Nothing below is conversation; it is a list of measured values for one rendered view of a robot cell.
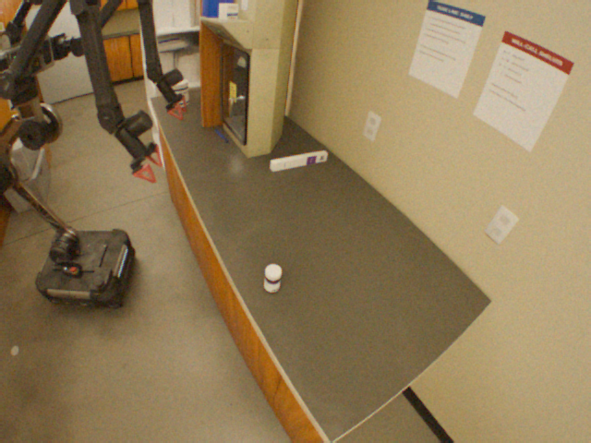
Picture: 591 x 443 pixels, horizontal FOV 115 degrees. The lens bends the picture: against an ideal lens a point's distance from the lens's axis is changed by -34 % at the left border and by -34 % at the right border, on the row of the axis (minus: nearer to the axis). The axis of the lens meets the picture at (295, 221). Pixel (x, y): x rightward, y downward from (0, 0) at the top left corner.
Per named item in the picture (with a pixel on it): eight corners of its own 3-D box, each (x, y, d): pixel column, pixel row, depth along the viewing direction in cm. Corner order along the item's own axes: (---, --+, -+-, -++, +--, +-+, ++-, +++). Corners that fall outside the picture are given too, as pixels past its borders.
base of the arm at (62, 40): (66, 55, 94) (62, 32, 85) (79, 53, 95) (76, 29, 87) (56, 61, 88) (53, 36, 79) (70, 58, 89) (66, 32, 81)
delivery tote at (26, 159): (45, 147, 219) (35, 119, 196) (35, 177, 185) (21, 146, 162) (12, 159, 201) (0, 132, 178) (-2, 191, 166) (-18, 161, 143)
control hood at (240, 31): (223, 37, 107) (223, 15, 100) (252, 49, 89) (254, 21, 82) (198, 39, 102) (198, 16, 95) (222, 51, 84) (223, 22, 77)
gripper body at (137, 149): (154, 145, 88) (141, 128, 83) (146, 161, 81) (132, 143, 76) (141, 153, 89) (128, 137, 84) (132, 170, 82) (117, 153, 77)
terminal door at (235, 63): (223, 120, 135) (223, 41, 108) (246, 148, 118) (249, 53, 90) (221, 120, 135) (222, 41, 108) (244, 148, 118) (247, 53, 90)
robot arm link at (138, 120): (110, 110, 75) (99, 122, 69) (135, 91, 73) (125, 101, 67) (131, 137, 84) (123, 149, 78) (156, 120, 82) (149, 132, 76)
